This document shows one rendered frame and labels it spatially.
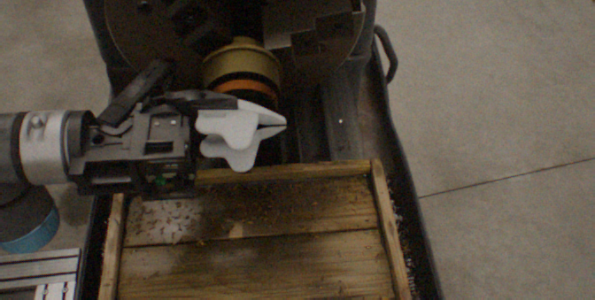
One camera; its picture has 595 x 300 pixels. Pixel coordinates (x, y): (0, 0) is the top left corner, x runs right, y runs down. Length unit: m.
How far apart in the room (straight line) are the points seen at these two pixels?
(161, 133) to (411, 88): 1.69
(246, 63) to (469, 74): 1.73
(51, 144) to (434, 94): 1.74
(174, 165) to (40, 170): 0.13
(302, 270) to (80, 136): 0.31
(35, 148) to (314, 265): 0.35
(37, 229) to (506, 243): 1.43
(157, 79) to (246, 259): 0.25
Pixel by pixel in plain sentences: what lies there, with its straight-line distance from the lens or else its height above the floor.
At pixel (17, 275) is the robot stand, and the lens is 1.62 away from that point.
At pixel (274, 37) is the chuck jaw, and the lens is 0.68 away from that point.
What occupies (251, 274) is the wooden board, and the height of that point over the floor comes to 0.89.
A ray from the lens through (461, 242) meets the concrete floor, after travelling 1.85.
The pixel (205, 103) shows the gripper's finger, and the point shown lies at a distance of 0.60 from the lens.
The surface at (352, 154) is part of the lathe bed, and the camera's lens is 0.87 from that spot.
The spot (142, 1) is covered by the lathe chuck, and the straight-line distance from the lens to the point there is 0.73.
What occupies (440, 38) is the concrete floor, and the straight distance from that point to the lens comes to 2.43.
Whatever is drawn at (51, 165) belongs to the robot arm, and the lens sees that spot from 0.62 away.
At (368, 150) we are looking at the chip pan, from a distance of 1.29.
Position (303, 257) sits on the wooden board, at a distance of 0.75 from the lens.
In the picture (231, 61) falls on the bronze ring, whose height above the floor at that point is 1.12.
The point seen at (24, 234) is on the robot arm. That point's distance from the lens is 0.73.
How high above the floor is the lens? 1.55
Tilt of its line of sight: 50 degrees down
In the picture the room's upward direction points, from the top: straight up
